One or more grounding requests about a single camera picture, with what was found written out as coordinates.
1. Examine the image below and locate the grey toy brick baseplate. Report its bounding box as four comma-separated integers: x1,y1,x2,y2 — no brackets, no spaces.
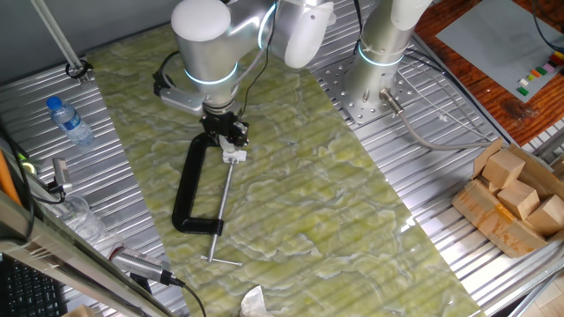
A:
434,0,564,104

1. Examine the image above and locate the black camera cable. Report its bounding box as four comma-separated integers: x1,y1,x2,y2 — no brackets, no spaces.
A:
160,269,208,317

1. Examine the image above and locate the grey camera on black mount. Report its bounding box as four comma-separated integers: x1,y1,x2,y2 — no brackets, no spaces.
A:
48,157,75,195

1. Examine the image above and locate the black keyboard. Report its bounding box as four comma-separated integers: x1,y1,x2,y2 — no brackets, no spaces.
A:
0,254,67,317

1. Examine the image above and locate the small cardboard box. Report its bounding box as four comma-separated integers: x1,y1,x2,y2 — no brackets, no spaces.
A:
61,304,97,317

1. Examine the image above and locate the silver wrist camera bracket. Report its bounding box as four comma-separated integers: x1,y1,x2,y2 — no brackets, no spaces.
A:
152,74,206,117

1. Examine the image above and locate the metal stand pole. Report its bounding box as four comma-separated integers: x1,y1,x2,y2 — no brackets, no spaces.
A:
29,0,92,85

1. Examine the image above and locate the thin black cable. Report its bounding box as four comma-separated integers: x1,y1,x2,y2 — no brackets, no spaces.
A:
531,0,564,54

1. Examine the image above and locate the brown wooden table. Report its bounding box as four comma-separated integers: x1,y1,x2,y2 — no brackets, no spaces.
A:
413,0,564,146

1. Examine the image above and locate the black C-clamp with steel screw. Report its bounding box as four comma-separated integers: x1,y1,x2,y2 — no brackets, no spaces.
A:
171,131,243,268

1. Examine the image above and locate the water bottle with blue cap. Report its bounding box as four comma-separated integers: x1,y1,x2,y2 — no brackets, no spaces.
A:
46,95,96,147

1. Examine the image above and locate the orange rod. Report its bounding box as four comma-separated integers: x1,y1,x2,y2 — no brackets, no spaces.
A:
0,149,22,207

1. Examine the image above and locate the green marble pattern mat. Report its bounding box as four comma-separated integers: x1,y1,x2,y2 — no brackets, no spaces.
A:
85,12,486,317

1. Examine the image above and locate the white lamp socket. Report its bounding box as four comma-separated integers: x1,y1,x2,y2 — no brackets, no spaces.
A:
221,148,248,165

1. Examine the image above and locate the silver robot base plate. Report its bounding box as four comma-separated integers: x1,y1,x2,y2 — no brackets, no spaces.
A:
315,56,419,127

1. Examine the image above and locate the silver camera module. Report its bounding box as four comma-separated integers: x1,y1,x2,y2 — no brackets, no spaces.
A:
108,245,173,284

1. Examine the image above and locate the brown cardboard box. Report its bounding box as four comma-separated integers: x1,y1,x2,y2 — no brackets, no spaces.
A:
451,136,564,260

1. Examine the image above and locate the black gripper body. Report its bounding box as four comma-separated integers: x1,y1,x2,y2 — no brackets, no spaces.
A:
200,112,241,136

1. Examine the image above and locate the light wooden block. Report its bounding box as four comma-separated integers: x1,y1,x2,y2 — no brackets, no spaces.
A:
526,195,564,237
482,149,526,190
479,175,501,195
496,179,541,221

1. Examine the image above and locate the aluminium frame bar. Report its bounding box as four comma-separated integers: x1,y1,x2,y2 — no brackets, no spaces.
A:
0,188,177,317

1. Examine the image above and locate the grey hose with metal connector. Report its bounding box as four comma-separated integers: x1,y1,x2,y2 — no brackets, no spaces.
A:
378,87,493,153

